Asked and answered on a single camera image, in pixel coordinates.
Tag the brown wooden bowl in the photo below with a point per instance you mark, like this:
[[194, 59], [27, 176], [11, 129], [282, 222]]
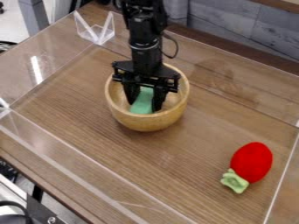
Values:
[[149, 122]]

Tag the clear acrylic tray wall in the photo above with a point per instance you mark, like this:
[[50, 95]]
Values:
[[90, 189]]

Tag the red plush strawberry toy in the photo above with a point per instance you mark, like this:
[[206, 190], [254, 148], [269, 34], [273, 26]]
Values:
[[250, 165]]

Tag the clear acrylic corner bracket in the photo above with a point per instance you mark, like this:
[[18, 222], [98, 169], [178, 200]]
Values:
[[98, 34]]

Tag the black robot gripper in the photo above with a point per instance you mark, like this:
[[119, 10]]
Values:
[[163, 75]]

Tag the green rectangular block stick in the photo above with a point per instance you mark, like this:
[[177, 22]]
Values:
[[142, 105]]

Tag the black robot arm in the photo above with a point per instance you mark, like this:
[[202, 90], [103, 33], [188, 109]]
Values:
[[146, 71]]

